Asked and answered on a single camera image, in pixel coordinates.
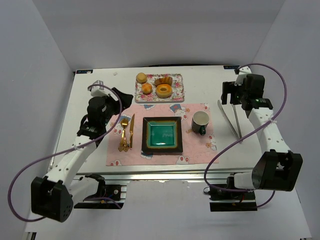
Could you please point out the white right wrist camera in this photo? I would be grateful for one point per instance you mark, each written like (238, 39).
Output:
(242, 73)

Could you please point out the small round tan cake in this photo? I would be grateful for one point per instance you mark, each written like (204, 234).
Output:
(141, 78)

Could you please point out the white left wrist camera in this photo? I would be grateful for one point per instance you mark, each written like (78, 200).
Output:
(98, 90)

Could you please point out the gold spoon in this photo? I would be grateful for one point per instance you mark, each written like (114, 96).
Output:
(122, 136)

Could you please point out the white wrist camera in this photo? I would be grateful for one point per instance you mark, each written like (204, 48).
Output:
(98, 90)
(242, 73)

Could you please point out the dark green mug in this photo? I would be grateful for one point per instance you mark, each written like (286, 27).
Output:
(199, 123)

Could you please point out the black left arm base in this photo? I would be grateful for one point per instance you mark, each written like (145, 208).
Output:
(94, 192)

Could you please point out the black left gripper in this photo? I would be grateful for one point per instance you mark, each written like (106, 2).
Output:
(119, 99)

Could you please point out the aluminium table frame rail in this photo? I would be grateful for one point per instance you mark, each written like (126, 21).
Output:
(133, 172)

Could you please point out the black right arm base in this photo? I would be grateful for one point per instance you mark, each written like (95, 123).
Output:
(225, 201)

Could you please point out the gold fork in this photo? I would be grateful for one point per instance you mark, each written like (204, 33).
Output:
(124, 135)

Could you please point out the ring-shaped donut bread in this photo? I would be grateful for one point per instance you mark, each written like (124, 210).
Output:
(164, 91)

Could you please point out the pink bunny placemat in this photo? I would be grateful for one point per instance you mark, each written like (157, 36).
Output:
(197, 149)

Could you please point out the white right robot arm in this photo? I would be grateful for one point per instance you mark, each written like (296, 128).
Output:
(279, 167)

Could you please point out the brown twisted pastry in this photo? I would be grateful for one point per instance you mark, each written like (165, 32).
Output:
(164, 80)

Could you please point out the gold knife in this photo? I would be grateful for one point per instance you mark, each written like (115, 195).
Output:
(131, 131)

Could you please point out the round orange bun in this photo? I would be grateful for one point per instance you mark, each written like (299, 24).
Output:
(146, 88)

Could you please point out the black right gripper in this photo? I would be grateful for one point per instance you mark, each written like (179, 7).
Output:
(230, 92)

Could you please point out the black teal square plate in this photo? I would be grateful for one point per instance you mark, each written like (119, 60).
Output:
(162, 135)

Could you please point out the floral rectangular tray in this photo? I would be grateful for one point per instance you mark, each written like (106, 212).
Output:
(178, 94)

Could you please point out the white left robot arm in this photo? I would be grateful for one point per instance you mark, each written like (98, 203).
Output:
(54, 195)

